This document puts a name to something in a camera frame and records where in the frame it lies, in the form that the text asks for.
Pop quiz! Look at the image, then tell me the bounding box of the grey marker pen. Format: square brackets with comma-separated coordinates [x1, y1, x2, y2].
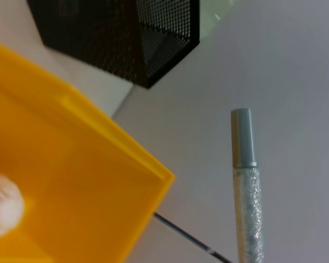
[230, 107, 265, 263]

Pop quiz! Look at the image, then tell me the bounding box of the white paper ball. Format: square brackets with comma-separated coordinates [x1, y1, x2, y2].
[0, 172, 26, 237]

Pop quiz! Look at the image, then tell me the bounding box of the black mesh pen holder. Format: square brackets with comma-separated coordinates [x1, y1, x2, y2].
[26, 0, 201, 89]

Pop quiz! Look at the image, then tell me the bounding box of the green glass fruit plate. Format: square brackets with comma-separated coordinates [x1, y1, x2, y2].
[199, 0, 236, 39]

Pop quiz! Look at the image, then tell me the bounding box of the yellow plastic bin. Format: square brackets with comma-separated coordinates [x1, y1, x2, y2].
[0, 38, 177, 263]

